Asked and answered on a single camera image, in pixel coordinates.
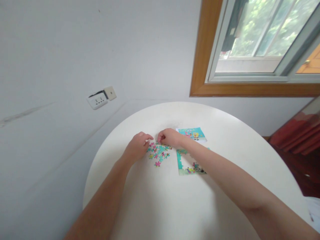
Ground red curtain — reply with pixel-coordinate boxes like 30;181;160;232
269;97;320;156

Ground partly assembled cartoon puzzle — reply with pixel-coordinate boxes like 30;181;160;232
176;147;212;176

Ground person's right fingers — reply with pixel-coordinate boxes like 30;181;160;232
156;130;168;145

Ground white wall power socket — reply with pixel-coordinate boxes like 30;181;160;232
86;90;108;110

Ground cartoon picture card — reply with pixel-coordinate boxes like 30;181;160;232
175;127;208;143

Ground person's left hand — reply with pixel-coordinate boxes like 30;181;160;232
124;131;154;163

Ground pile of colourful puzzle pieces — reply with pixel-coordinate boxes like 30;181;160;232
146;141;173;168

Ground round white table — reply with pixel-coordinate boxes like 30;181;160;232
82;101;310;240

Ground cream wall outlet plate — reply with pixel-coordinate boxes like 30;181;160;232
103;86;117;101

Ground wooden framed window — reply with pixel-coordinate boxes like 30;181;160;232
189;0;320;98

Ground person's right hand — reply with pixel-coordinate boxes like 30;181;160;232
156;128;185;148

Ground person's left fingers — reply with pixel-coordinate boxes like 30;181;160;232
140;133;154;148

